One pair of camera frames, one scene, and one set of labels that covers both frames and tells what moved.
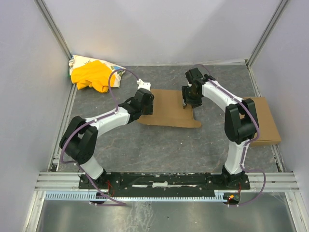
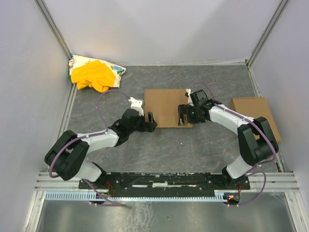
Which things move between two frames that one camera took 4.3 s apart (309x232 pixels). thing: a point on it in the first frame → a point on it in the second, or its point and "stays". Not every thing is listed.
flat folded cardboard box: [269, 133] stays
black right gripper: [189, 97] → [185, 114]
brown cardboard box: [168, 110] stays
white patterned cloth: [77, 61] stays
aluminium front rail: [56, 181] stays
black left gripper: [148, 106] → [147, 123]
